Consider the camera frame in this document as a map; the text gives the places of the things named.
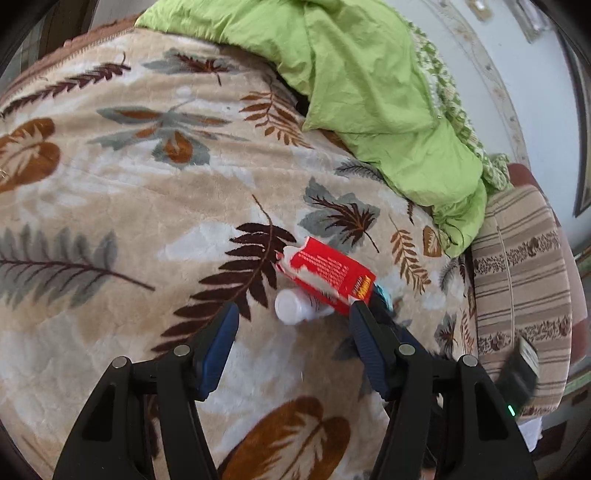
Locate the green white patterned quilt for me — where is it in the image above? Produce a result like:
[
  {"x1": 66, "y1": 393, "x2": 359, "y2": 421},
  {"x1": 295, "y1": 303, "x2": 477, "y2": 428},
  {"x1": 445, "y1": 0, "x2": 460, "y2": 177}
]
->
[{"x1": 406, "y1": 23, "x2": 511, "y2": 190}]

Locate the striped floral cushion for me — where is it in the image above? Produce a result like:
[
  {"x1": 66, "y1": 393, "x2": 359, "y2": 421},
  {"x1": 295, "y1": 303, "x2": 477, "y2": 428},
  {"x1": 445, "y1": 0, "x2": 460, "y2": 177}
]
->
[{"x1": 471, "y1": 185, "x2": 573, "y2": 418}]

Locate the leaf print blanket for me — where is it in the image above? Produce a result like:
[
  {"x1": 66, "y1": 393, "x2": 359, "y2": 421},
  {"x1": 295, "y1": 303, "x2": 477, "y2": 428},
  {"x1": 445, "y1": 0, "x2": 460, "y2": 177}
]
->
[{"x1": 0, "y1": 28, "x2": 476, "y2": 480}]

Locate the white plastic bottle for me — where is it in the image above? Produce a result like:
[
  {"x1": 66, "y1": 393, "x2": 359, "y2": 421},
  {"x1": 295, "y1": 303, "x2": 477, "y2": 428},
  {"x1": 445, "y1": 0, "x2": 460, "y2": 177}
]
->
[{"x1": 274, "y1": 288, "x2": 334, "y2": 326}]

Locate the plain green quilt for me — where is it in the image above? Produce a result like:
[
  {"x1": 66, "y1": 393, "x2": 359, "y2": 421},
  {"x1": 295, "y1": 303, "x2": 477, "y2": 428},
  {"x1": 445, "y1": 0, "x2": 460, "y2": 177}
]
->
[{"x1": 135, "y1": 0, "x2": 488, "y2": 258}]

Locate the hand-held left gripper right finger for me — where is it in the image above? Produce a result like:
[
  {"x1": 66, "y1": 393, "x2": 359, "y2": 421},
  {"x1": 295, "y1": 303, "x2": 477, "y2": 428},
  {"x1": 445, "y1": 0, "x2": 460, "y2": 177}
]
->
[{"x1": 348, "y1": 300, "x2": 539, "y2": 480}]

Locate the red cigarette box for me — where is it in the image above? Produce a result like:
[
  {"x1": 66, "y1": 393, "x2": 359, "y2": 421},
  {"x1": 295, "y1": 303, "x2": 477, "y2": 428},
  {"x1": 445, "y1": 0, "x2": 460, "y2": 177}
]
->
[{"x1": 276, "y1": 236, "x2": 377, "y2": 317}]

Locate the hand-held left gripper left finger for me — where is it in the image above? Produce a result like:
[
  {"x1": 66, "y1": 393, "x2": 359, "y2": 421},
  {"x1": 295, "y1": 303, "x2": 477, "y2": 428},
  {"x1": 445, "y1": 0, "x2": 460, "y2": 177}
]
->
[{"x1": 53, "y1": 302, "x2": 241, "y2": 480}]

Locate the teal tissue packet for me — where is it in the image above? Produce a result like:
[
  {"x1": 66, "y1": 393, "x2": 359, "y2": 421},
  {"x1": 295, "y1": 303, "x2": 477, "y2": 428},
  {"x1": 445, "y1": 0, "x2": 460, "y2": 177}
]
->
[{"x1": 375, "y1": 284, "x2": 394, "y2": 317}]

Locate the dark framed wall picture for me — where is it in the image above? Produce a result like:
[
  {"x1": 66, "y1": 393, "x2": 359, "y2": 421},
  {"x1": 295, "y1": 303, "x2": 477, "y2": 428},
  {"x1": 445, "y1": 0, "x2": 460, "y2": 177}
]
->
[{"x1": 571, "y1": 46, "x2": 591, "y2": 219}]

